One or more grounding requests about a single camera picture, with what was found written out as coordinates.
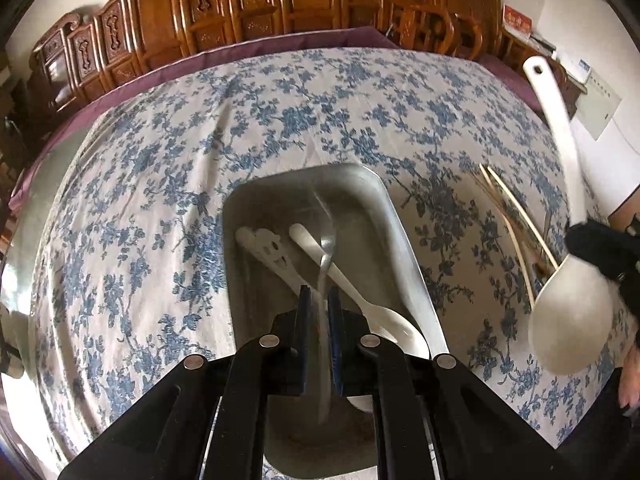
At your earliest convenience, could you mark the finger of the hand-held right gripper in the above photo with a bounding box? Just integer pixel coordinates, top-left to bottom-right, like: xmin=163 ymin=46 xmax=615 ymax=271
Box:
xmin=566 ymin=219 xmax=640 ymax=283
xmin=613 ymin=278 xmax=640 ymax=347

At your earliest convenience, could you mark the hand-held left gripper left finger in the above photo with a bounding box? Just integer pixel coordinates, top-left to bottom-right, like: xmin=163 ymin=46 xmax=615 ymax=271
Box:
xmin=59 ymin=284 xmax=315 ymax=480

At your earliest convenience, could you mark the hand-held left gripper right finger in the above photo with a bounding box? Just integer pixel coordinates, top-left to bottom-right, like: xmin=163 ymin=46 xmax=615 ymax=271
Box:
xmin=326 ymin=286 xmax=577 ymax=480

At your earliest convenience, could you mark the large white ladle spoon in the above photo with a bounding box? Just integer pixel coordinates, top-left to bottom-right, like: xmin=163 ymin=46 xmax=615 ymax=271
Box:
xmin=521 ymin=55 xmax=617 ymax=376

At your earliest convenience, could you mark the white plastic spoon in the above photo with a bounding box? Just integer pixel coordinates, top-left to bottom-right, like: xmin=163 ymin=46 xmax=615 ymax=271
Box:
xmin=288 ymin=223 xmax=431 ymax=362

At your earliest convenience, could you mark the white cartoon-handled spoon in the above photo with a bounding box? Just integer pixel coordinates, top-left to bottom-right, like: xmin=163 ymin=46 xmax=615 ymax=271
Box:
xmin=234 ymin=226 xmax=374 ymax=414

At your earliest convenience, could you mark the metal tray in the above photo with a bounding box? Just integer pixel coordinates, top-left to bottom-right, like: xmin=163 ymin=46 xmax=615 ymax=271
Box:
xmin=222 ymin=162 xmax=452 ymax=479

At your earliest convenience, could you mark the person's right hand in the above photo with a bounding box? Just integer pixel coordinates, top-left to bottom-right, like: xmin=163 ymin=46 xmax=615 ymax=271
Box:
xmin=618 ymin=366 xmax=640 ymax=410

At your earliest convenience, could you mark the wooden chopstick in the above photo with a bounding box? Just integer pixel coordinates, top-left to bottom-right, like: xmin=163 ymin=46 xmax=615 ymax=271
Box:
xmin=478 ymin=163 xmax=550 ymax=272
xmin=487 ymin=165 xmax=560 ymax=271
xmin=499 ymin=209 xmax=538 ymax=307

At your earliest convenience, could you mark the wooden side table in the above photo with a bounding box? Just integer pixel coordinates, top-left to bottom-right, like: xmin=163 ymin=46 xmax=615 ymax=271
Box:
xmin=500 ymin=29 xmax=587 ymax=122

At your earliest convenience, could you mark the purple armchair cushion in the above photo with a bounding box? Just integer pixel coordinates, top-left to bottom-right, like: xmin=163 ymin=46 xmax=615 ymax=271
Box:
xmin=476 ymin=54 xmax=547 ymax=117

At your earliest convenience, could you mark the blue floral tablecloth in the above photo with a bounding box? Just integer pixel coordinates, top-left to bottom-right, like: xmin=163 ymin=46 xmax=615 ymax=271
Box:
xmin=29 ymin=47 xmax=637 ymax=480

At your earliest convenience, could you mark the carved wooden armchair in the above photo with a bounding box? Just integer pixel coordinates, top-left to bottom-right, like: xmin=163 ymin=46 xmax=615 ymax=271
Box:
xmin=380 ymin=0 xmax=569 ymax=107

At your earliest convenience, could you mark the carved wooden sofa bench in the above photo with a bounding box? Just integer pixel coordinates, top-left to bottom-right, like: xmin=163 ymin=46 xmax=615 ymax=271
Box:
xmin=0 ymin=0 xmax=401 ymax=131

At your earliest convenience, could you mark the white wall panel door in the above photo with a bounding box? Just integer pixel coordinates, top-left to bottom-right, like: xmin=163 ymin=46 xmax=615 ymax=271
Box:
xmin=574 ymin=67 xmax=624 ymax=141

